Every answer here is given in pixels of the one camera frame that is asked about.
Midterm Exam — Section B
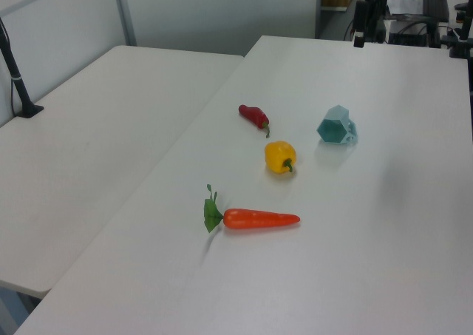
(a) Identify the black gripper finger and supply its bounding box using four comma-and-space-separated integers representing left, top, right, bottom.
353, 0, 369, 49
371, 1, 387, 43

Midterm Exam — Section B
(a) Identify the orange toy carrot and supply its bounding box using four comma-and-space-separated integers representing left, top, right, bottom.
203, 183, 302, 234

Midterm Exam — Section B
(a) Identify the black pole with base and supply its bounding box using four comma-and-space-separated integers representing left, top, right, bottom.
0, 16, 44, 119

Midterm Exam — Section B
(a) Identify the red toy chili pepper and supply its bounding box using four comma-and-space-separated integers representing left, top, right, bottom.
238, 104, 271, 139

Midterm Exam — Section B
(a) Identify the black desk equipment with cables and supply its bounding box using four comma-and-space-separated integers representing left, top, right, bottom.
387, 15, 443, 48

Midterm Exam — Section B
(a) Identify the yellow toy bell pepper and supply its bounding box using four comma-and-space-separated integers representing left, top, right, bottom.
264, 140, 298, 175

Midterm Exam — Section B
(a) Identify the grey office chair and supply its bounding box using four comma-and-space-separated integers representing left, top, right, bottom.
421, 0, 451, 48

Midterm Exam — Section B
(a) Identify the teal hexagonal mug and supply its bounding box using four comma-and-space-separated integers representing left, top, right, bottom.
316, 104, 358, 146

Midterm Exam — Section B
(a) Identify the grey partition frame post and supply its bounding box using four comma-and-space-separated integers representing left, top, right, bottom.
112, 0, 138, 47

